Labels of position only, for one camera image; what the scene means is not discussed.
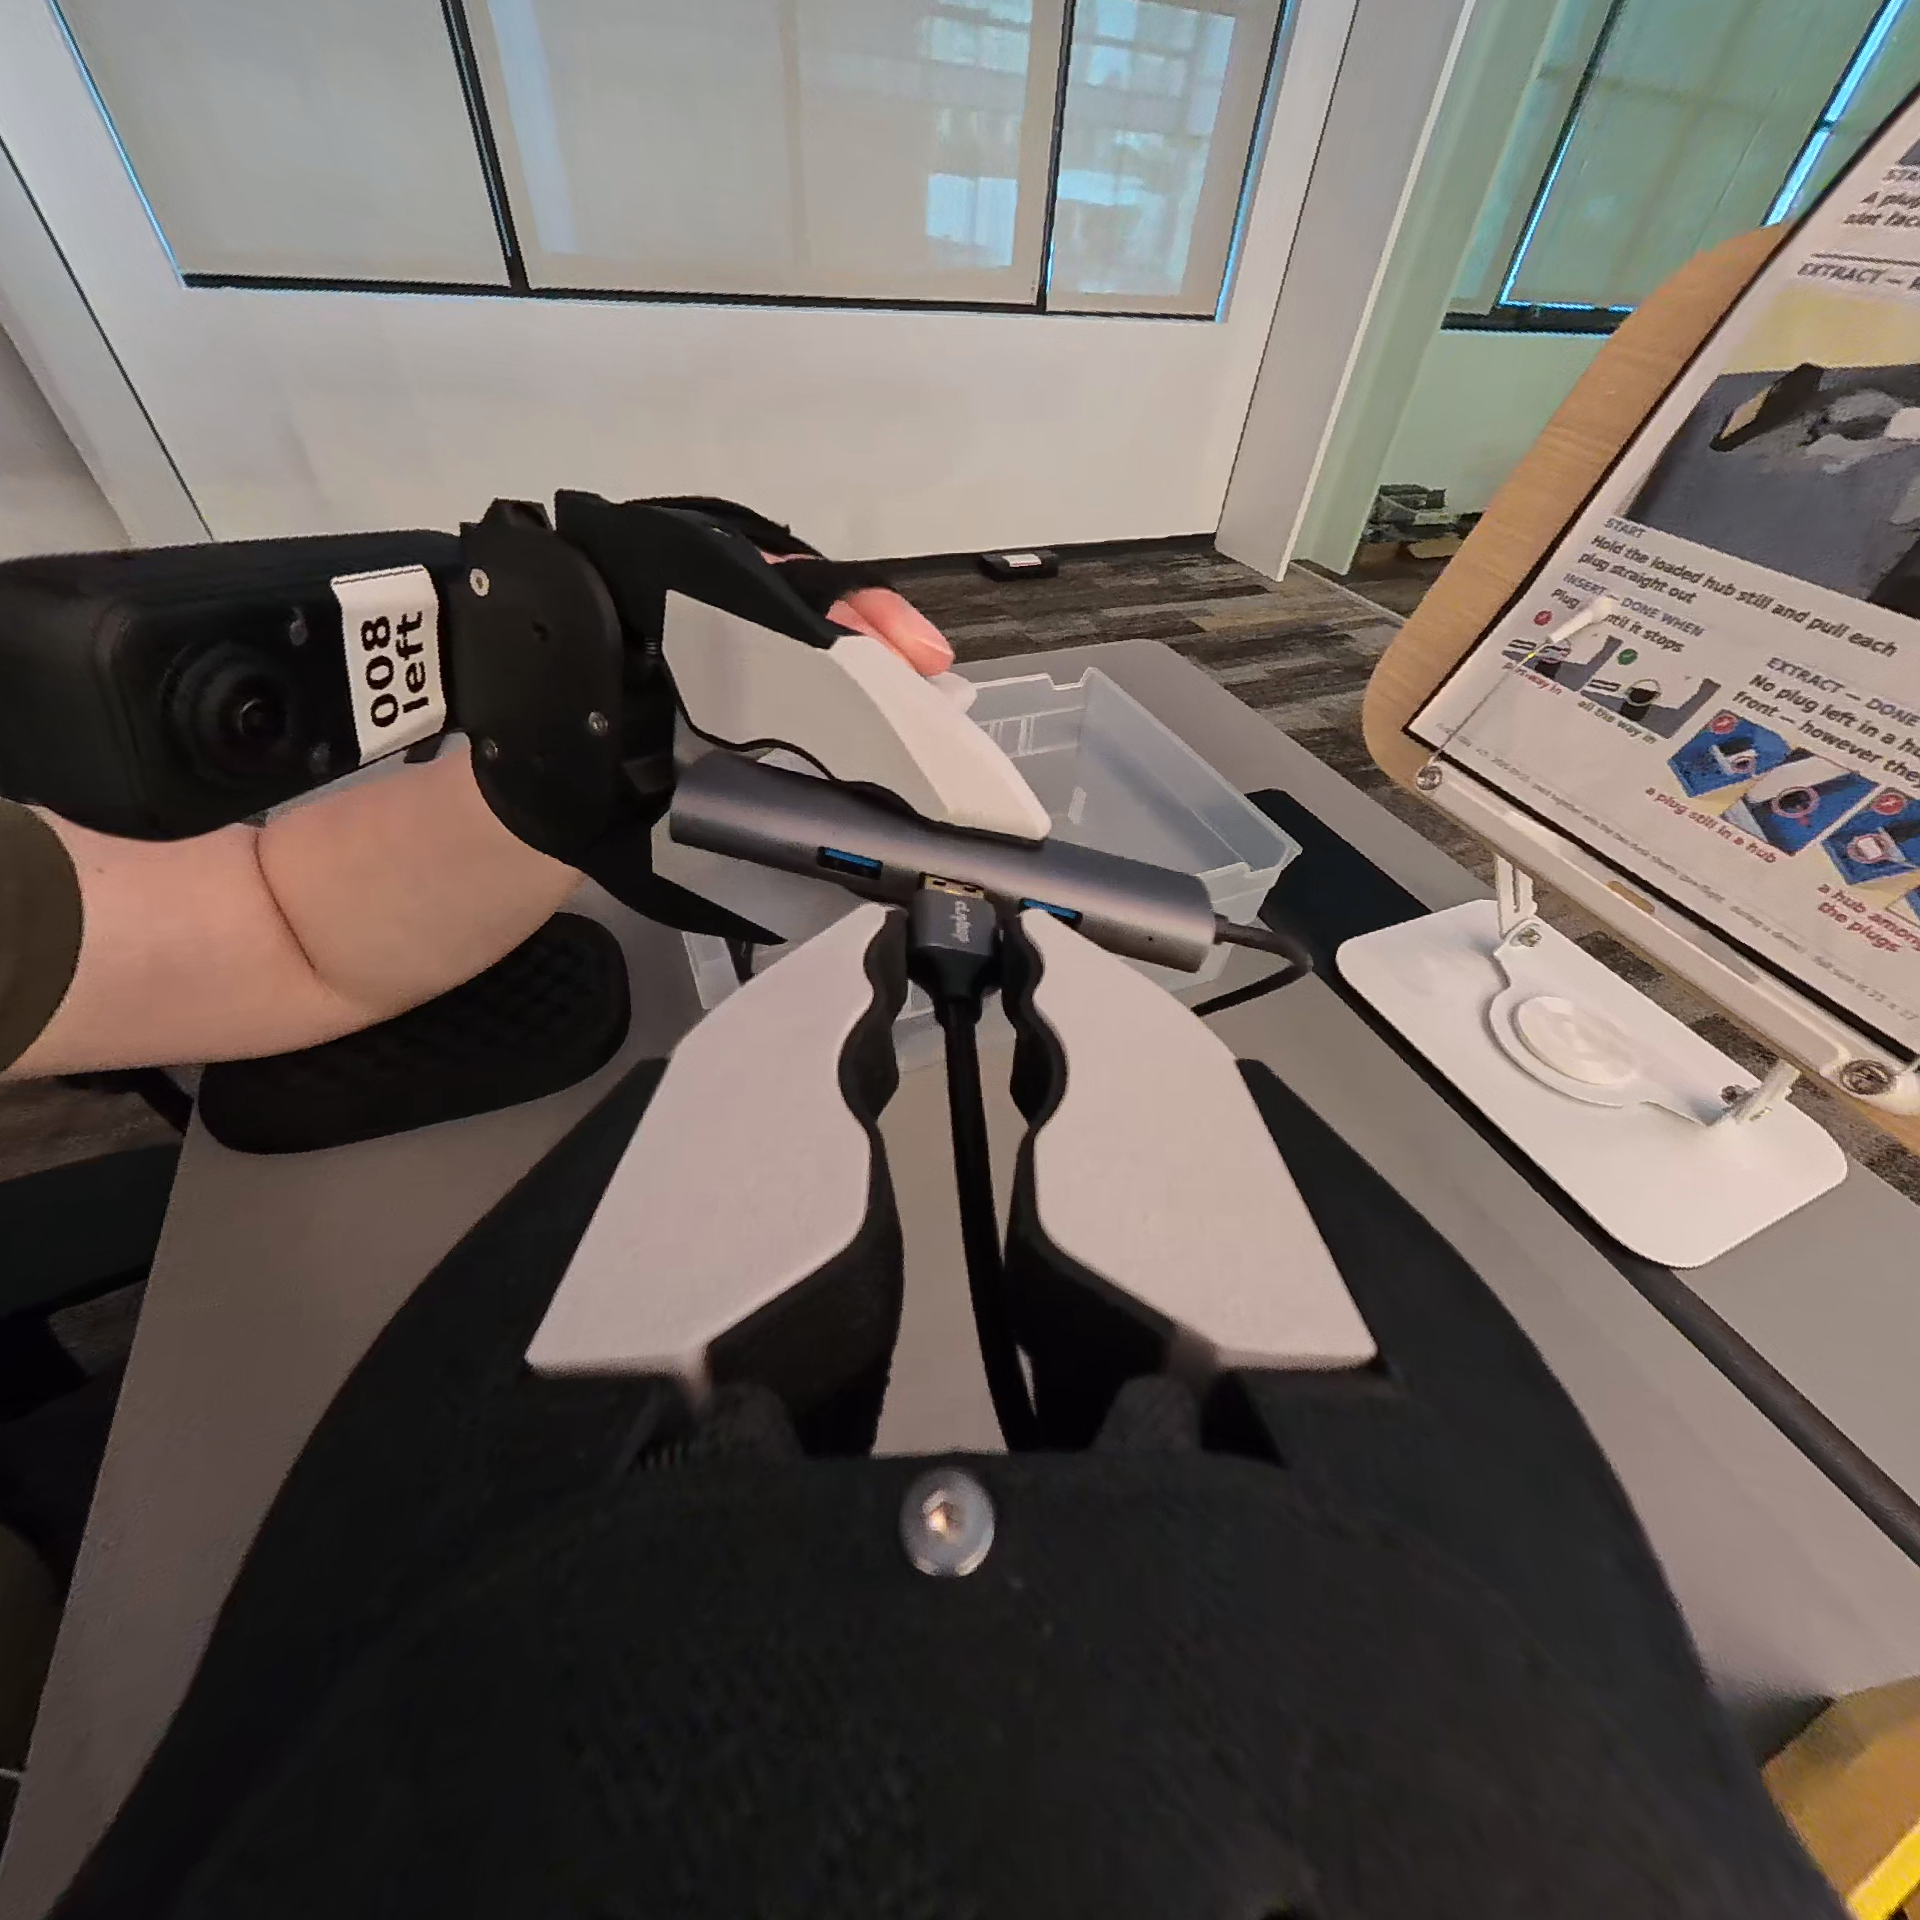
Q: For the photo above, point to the person's left hand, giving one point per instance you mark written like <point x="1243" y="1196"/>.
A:
<point x="900" y="633"/>

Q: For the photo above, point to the small floor fixture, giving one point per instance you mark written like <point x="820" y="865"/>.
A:
<point x="1019" y="568"/>

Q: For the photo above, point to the person's leg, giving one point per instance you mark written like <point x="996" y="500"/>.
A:
<point x="26" y="1635"/>

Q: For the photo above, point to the grey slim usb hub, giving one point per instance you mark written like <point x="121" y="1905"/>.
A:
<point x="748" y="819"/>

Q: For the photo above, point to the white metal document stand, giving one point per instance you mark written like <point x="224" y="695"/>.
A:
<point x="1620" y="1142"/>

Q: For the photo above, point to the large window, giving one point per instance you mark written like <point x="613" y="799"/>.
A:
<point x="674" y="135"/>

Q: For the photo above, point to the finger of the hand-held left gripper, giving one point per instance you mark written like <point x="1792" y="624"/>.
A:
<point x="871" y="720"/>

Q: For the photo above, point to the printed instruction sheet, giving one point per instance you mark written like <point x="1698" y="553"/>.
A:
<point x="1771" y="598"/>

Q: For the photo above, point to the yellow plastic bin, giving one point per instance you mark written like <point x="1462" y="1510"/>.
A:
<point x="1854" y="1801"/>

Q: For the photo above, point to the black desk mat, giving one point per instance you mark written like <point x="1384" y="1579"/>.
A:
<point x="1337" y="869"/>

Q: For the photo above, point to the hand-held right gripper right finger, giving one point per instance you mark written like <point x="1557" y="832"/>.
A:
<point x="1188" y="1199"/>

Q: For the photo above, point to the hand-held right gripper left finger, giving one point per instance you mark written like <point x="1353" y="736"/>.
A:
<point x="707" y="1199"/>

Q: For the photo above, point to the black wrist rest pad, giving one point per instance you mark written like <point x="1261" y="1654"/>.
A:
<point x="452" y="1051"/>

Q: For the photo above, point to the person's left forearm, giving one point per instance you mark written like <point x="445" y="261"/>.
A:
<point x="302" y="931"/>

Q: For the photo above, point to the clear plastic bin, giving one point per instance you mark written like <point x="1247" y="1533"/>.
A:
<point x="1141" y="766"/>

